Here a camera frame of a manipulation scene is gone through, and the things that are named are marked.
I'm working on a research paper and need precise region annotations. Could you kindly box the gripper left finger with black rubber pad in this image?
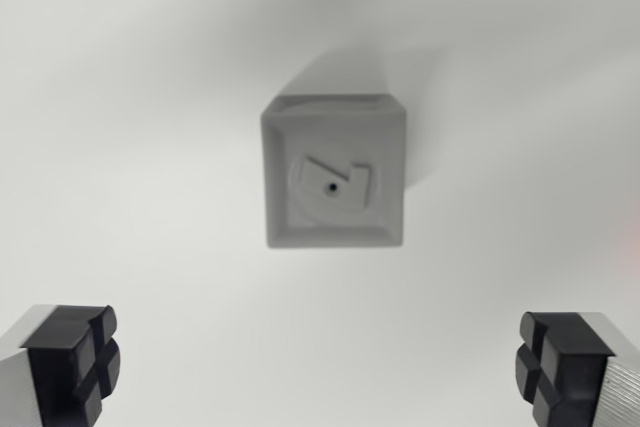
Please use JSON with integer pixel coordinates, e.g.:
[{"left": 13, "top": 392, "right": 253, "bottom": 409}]
[{"left": 0, "top": 303, "right": 122, "bottom": 427}]

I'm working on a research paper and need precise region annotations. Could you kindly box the gripper right finger with black rubber pad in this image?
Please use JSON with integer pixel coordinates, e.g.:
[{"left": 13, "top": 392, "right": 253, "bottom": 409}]
[{"left": 514, "top": 310, "right": 640, "bottom": 427}]

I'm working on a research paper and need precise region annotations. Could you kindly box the grey embossed rubber cube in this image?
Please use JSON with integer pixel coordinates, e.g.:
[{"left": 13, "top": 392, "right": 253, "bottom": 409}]
[{"left": 259, "top": 92, "right": 409, "bottom": 251}]

